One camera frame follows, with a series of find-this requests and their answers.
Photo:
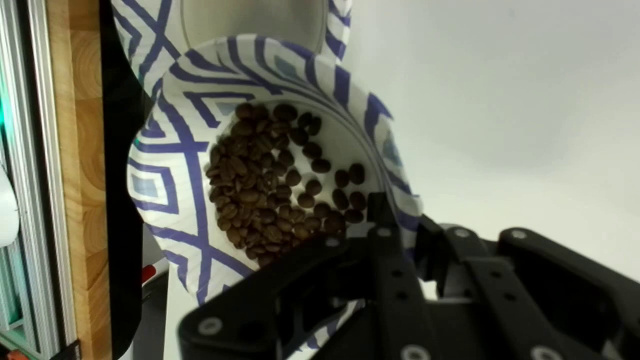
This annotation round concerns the white and black round object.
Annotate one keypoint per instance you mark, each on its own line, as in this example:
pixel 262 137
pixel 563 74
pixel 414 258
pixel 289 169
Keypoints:
pixel 5 207

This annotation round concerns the patterned paper plate with beans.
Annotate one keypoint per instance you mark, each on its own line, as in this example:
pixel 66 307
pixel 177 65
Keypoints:
pixel 186 201

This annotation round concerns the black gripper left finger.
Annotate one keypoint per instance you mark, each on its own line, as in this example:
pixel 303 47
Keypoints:
pixel 280 312

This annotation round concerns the wooden bench with aluminium frame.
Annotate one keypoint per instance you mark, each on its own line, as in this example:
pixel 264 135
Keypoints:
pixel 80 167

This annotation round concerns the coffee bean pile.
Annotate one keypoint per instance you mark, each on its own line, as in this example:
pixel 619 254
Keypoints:
pixel 266 187

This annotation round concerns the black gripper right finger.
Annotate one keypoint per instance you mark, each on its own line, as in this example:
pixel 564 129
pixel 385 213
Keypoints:
pixel 546 301

